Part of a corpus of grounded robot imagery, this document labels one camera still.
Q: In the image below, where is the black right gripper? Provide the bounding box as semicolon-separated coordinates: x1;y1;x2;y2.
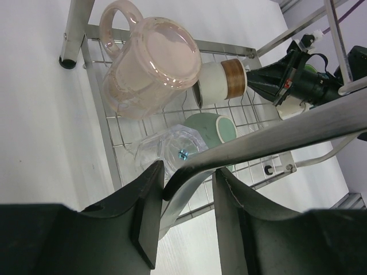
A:
247;50;342;106

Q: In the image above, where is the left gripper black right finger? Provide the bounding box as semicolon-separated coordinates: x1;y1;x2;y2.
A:
213;168;366;274

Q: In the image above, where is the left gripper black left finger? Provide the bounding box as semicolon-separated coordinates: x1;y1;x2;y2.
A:
1;160;164;274

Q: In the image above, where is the steel two-tier dish rack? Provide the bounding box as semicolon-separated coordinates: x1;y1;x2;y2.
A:
59;1;366;233

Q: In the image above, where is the teal cup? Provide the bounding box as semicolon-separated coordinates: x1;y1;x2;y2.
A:
183;113;239;149

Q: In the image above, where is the clear glass cup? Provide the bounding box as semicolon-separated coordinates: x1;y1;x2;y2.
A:
127;124;208;182

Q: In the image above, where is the pink translucent tumbler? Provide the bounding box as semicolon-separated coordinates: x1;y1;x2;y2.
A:
99;1;202;120

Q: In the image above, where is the cream mug green inside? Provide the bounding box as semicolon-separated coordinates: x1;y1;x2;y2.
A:
276;96;313;120

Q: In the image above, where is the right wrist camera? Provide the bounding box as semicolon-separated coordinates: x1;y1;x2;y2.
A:
298;30;324;54

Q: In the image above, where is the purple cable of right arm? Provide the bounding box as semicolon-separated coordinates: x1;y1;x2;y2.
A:
322;0;365;34

